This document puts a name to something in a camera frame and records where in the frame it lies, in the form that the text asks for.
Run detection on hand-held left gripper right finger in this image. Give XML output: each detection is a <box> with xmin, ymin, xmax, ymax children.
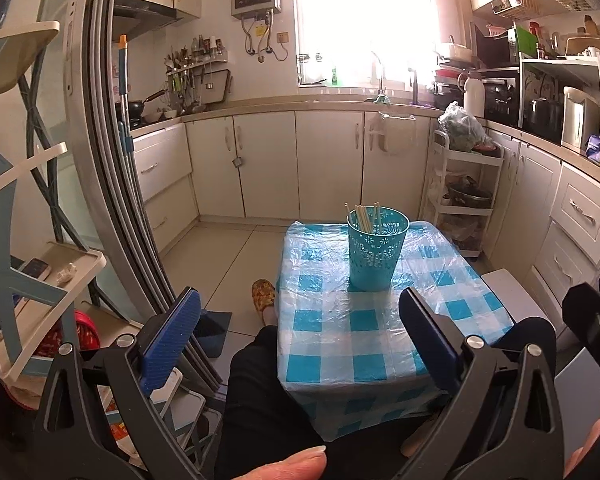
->
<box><xmin>395</xmin><ymin>287</ymin><xmax>565</xmax><ymax>480</ymax></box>

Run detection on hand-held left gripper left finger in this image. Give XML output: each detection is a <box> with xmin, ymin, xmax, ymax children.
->
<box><xmin>32</xmin><ymin>287</ymin><xmax>202</xmax><ymax>480</ymax></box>

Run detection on teal perforated basket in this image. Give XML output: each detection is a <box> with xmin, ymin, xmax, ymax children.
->
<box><xmin>346</xmin><ymin>206</ymin><xmax>411</xmax><ymax>292</ymax></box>

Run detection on bunch of wooden chopsticks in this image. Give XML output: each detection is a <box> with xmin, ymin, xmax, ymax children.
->
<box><xmin>344</xmin><ymin>201</ymin><xmax>385</xmax><ymax>236</ymax></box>

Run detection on person's right hand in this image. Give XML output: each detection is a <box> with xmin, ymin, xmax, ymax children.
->
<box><xmin>565</xmin><ymin>416</ymin><xmax>600</xmax><ymax>480</ymax></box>

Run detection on person's left hand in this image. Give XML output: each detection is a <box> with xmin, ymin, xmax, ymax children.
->
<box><xmin>240</xmin><ymin>445</ymin><xmax>329</xmax><ymax>480</ymax></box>

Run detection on dark blue floor pad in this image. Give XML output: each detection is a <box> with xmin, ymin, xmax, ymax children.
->
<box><xmin>197</xmin><ymin>310</ymin><xmax>234</xmax><ymax>359</ymax></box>

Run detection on red basket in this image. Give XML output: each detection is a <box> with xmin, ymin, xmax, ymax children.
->
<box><xmin>36</xmin><ymin>309</ymin><xmax>102</xmax><ymax>362</ymax></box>

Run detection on white low stool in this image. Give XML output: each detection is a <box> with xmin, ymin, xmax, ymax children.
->
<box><xmin>479</xmin><ymin>268</ymin><xmax>548</xmax><ymax>323</ymax></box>

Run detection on blue white checked tablecloth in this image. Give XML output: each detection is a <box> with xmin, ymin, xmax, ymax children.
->
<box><xmin>275</xmin><ymin>219</ymin><xmax>515</xmax><ymax>443</ymax></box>

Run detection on yellow patterned slipper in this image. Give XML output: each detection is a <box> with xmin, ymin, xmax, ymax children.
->
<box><xmin>251</xmin><ymin>280</ymin><xmax>280</xmax><ymax>327</ymax></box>

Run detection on person's left leg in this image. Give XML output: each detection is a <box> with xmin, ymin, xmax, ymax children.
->
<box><xmin>214</xmin><ymin>324</ymin><xmax>431</xmax><ymax>480</ymax></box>

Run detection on white blue storage shelf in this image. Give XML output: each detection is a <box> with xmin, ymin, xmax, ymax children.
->
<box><xmin>0</xmin><ymin>20</ymin><xmax>108</xmax><ymax>396</ymax></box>

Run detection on white tiered trolley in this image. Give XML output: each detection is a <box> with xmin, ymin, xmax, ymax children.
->
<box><xmin>420</xmin><ymin>129</ymin><xmax>504</xmax><ymax>261</ymax></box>

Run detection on dark lidded pot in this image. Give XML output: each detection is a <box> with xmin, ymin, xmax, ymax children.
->
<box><xmin>447</xmin><ymin>181</ymin><xmax>494</xmax><ymax>209</ymax></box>

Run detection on dark phone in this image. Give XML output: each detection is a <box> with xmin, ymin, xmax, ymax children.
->
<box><xmin>19</xmin><ymin>258</ymin><xmax>52</xmax><ymax>279</ymax></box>

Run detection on white electric water boiler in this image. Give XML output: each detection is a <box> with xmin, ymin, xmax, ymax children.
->
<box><xmin>561</xmin><ymin>86</ymin><xmax>600</xmax><ymax>154</ymax></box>

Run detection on black cooking pot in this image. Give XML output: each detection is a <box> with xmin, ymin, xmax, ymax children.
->
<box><xmin>524</xmin><ymin>97</ymin><xmax>564</xmax><ymax>134</ymax></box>

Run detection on white hanging bin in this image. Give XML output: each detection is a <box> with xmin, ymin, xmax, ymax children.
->
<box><xmin>366</xmin><ymin>111</ymin><xmax>417</xmax><ymax>157</ymax></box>

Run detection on black toaster oven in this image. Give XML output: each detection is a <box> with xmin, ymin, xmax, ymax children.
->
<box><xmin>482</xmin><ymin>79</ymin><xmax>522</xmax><ymax>122</ymax></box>

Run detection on plastic bag of greens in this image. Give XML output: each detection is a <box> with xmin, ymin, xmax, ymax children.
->
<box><xmin>437</xmin><ymin>101</ymin><xmax>494</xmax><ymax>154</ymax></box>

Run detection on white countertop shelf rack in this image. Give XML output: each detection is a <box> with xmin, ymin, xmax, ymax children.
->
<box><xmin>517</xmin><ymin>54</ymin><xmax>600</xmax><ymax>133</ymax></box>

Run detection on white thermos jug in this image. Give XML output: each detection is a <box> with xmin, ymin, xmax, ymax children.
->
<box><xmin>461</xmin><ymin>71</ymin><xmax>487</xmax><ymax>119</ymax></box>

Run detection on black wok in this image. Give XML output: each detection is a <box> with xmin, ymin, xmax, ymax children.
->
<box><xmin>126</xmin><ymin>89</ymin><xmax>169</xmax><ymax>122</ymax></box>

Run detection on green cutting board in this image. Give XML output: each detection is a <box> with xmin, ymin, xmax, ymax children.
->
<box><xmin>512</xmin><ymin>25</ymin><xmax>542</xmax><ymax>59</ymax></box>

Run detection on curved kitchen faucet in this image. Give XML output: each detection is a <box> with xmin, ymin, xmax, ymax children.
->
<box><xmin>370</xmin><ymin>50</ymin><xmax>387</xmax><ymax>100</ymax></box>

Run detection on metal tray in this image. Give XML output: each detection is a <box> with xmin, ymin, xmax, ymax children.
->
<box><xmin>203</xmin><ymin>69</ymin><xmax>234</xmax><ymax>109</ymax></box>

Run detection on black microwave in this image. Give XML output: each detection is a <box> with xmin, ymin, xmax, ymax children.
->
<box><xmin>471</xmin><ymin>21</ymin><xmax>520</xmax><ymax>68</ymax></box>

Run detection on bright kitchen window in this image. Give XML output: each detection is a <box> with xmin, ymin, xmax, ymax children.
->
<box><xmin>291</xmin><ymin>0</ymin><xmax>443</xmax><ymax>90</ymax></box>

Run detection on black range hood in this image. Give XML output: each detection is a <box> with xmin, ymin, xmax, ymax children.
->
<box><xmin>112</xmin><ymin>0</ymin><xmax>178</xmax><ymax>42</ymax></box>

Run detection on grey sliding door frame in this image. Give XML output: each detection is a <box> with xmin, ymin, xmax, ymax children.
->
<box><xmin>62</xmin><ymin>0</ymin><xmax>228</xmax><ymax>393</ymax></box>

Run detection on mop with blue handle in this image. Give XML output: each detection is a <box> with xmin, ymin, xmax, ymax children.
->
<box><xmin>115</xmin><ymin>34</ymin><xmax>133</xmax><ymax>158</ymax></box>

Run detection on wall utensil rack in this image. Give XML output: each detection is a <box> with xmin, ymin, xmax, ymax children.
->
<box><xmin>164</xmin><ymin>35</ymin><xmax>229</xmax><ymax>113</ymax></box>

